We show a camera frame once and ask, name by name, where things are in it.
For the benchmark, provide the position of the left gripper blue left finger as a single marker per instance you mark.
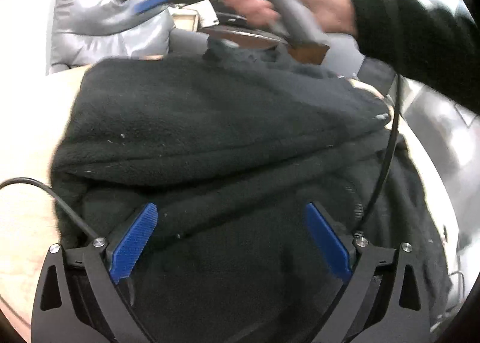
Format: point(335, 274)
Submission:
point(77, 298)

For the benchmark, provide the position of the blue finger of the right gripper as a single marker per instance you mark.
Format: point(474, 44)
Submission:
point(137, 7)

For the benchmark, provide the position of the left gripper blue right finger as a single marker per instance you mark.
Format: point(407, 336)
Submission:
point(383, 297)

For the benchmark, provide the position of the black fleece zip jacket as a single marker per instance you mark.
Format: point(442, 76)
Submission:
point(231, 146)

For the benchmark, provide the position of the dark wooden cabinet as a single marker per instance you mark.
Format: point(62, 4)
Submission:
point(257, 39)

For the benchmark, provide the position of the grey leather armchair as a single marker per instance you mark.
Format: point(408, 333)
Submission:
point(86, 31)

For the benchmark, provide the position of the person right black sleeve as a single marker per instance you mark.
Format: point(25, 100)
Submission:
point(431, 46)

